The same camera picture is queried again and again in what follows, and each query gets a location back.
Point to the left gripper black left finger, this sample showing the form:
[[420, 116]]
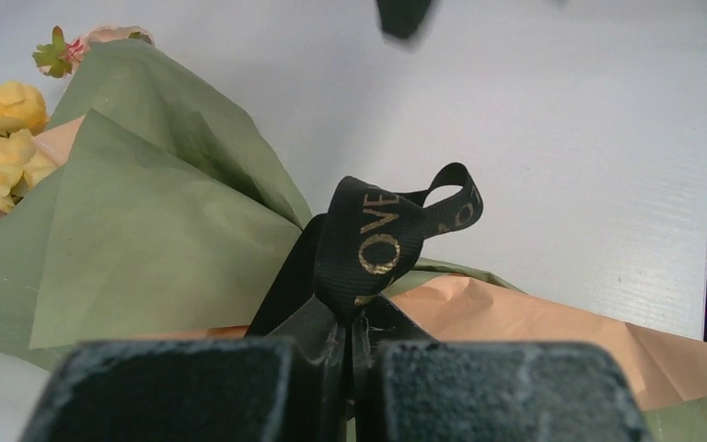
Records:
[[285, 386]]

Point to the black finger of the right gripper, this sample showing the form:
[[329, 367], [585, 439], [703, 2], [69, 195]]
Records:
[[403, 21]]

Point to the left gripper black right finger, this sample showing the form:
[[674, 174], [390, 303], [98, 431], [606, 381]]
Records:
[[408, 386]]

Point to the yellow flower stem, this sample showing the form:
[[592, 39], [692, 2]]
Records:
[[23, 165]]

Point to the pink flower stem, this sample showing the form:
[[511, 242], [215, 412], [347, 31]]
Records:
[[60, 58]]

